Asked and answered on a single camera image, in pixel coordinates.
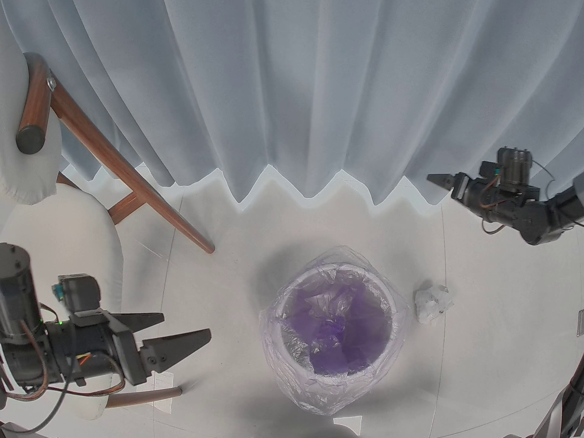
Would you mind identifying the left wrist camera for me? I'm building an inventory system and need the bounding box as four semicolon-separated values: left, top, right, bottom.
52;273;103;325

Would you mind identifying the purple plastic bag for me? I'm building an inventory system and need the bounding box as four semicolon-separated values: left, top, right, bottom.
259;245;410;417

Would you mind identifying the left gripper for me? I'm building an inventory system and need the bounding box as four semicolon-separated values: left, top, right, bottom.
45;310;212;386

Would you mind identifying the black cable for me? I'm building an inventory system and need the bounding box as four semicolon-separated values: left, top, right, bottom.
529;159;558;197
18;322;81;434

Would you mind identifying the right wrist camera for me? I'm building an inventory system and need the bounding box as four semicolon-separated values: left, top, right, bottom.
478;160;503;186

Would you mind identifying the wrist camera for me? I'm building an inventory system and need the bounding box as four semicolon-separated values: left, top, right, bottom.
478;160;503;186
52;273;103;325

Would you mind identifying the crumpled white paper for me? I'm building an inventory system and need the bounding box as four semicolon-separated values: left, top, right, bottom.
414;283;455;325

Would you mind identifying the white chair with wooden legs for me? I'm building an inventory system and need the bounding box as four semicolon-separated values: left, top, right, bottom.
0;37;215;421

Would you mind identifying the white trash bin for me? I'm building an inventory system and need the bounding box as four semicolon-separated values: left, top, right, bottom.
274;263;396;405

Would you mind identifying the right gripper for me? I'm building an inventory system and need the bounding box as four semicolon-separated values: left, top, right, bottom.
426;171;492;219

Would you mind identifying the pale blue curtain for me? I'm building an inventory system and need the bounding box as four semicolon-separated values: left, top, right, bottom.
0;0;584;206

